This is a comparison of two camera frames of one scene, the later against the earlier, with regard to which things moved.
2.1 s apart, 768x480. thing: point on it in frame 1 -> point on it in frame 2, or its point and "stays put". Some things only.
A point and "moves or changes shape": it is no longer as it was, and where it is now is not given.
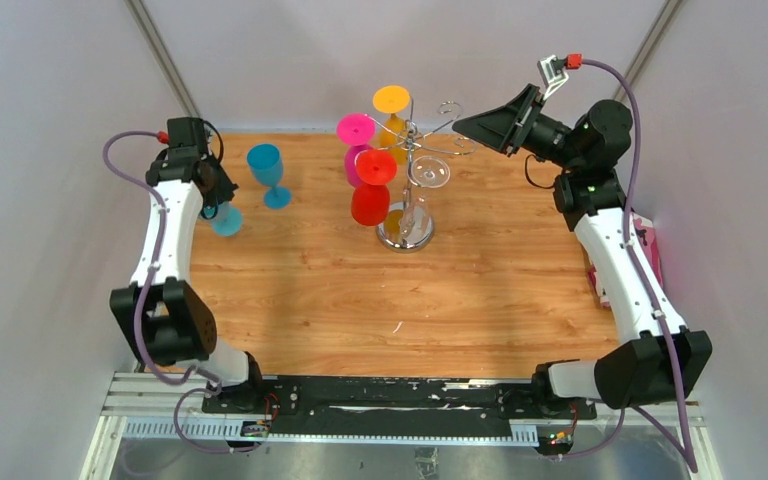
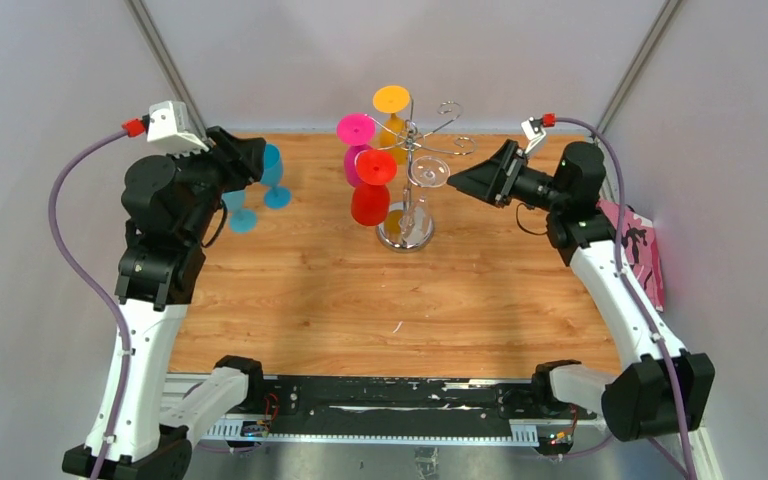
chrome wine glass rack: (412, 228) stays put
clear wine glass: (425, 172) stays put
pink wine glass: (357, 132) stays put
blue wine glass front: (228, 220) moves or changes shape
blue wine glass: (265, 161) stays put
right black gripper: (497, 128) -> (494, 179)
